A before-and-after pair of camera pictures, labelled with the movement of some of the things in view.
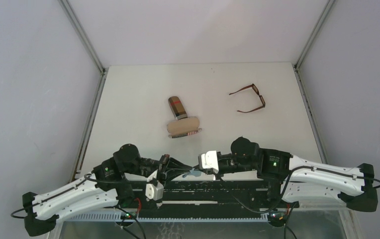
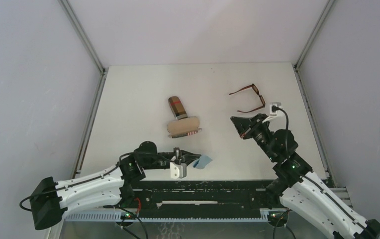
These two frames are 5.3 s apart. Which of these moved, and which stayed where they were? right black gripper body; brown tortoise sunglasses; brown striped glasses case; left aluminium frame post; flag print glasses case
Moved: right black gripper body
Stayed: flag print glasses case; brown striped glasses case; left aluminium frame post; brown tortoise sunglasses
